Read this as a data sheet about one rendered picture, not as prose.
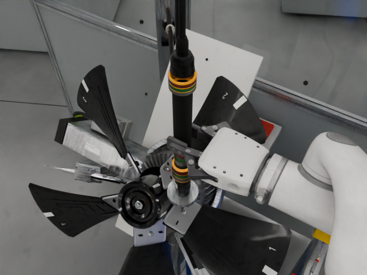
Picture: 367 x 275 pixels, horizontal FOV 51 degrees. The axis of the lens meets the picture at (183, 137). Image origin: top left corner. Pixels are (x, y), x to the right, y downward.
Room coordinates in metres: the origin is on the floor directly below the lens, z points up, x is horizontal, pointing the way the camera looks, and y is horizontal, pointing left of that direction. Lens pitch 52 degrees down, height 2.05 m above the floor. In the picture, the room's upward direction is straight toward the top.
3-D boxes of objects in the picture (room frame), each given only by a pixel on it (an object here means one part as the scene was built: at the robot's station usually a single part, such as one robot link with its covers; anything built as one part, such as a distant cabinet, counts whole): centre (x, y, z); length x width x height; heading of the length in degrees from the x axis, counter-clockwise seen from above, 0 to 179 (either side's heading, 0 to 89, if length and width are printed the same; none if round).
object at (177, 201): (0.44, 0.00, 1.34); 0.09 x 0.07 x 0.10; 4
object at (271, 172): (0.34, -0.15, 1.49); 0.09 x 0.03 x 0.08; 150
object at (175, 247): (0.44, 0.03, 0.91); 0.12 x 0.08 x 0.12; 149
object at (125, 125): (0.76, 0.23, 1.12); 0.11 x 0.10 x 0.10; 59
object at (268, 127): (0.95, -0.31, 0.87); 0.08 x 0.08 x 0.02; 57
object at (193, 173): (0.36, -0.04, 1.50); 0.08 x 0.06 x 0.01; 119
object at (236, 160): (0.37, -0.09, 1.50); 0.11 x 0.10 x 0.07; 60
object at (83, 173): (0.61, 0.29, 1.08); 0.07 x 0.04 x 0.06; 70
